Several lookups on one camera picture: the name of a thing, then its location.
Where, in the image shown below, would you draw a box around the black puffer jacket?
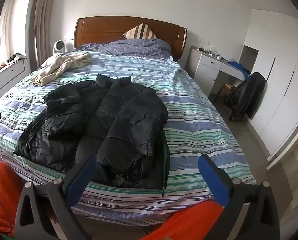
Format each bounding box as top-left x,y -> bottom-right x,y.
14,74 -> 170,191

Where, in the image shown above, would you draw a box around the orange fleece trousers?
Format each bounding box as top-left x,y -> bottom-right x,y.
0,161 -> 23,238

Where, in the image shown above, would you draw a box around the striped blue green duvet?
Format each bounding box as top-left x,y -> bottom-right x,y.
0,52 -> 256,226

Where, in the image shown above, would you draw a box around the chair with dark jacket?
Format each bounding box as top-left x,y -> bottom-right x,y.
214,72 -> 266,121

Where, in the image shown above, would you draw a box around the white window side cabinet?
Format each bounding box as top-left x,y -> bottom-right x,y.
0,60 -> 27,98

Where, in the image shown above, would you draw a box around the beige crumpled garment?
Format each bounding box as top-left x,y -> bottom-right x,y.
31,53 -> 93,87

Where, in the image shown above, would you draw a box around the blue cloth on desk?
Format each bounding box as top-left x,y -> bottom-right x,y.
227,61 -> 251,79

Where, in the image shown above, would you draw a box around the white desk with drawers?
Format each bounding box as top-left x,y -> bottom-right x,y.
185,46 -> 245,96

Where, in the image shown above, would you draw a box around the small white fan heater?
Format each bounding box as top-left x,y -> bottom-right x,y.
53,40 -> 65,56

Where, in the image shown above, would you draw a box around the beige curtain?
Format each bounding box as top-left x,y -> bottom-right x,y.
34,0 -> 53,67

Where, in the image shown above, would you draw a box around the white wardrobe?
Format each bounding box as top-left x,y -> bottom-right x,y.
245,9 -> 298,155

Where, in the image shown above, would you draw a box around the brown wooden headboard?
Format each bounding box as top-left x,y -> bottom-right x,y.
74,16 -> 188,60

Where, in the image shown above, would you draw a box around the blue checked pillow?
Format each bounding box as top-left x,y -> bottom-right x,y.
74,38 -> 172,59

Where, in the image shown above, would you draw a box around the striped brown white pillow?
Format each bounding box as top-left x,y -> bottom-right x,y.
123,23 -> 156,39

